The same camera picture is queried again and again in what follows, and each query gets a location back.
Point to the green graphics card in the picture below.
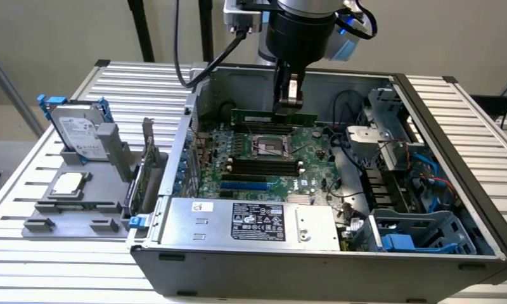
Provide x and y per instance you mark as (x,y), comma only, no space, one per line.
(146,177)

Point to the silver power supply unit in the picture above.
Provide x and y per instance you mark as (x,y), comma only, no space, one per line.
(219,225)

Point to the green motherboard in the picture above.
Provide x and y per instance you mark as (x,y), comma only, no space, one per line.
(317,177)

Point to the black open PC case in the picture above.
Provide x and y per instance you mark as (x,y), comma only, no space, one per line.
(305,272)

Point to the gray parts rack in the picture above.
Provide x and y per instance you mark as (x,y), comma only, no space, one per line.
(72,221)

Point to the metal disk bay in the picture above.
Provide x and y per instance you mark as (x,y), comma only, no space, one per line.
(389,142)

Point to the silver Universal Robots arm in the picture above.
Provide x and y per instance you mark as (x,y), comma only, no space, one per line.
(346,47)

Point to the blue case latch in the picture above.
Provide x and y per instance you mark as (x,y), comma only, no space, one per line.
(136,222)

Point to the black expansion slot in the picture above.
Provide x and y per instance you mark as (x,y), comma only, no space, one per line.
(233,193)

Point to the silver hard disk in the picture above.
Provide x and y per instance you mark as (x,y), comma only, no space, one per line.
(76,130)

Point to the green RAM stick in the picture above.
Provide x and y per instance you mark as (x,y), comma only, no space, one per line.
(78,206)
(254,116)

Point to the blue expansion slot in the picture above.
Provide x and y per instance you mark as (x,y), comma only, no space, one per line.
(243,185)

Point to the CPU socket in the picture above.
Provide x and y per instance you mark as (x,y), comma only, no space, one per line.
(267,146)

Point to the black stand pole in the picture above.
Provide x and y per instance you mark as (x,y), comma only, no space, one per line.
(143,31)
(206,31)

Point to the blue plastic drive cage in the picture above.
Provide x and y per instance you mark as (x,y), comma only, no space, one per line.
(428,231)

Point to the silver CPU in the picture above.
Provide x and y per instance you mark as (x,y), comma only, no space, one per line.
(70,184)

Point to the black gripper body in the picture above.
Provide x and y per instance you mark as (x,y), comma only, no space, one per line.
(301,35)

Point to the blue disk caddy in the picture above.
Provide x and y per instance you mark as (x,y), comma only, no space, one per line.
(106,111)

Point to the black RAM slot bank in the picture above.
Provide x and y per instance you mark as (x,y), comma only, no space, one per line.
(265,166)
(262,128)

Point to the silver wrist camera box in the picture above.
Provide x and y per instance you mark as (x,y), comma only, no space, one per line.
(237,16)

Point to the gray metal strut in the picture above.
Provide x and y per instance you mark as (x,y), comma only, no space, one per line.
(8,85)

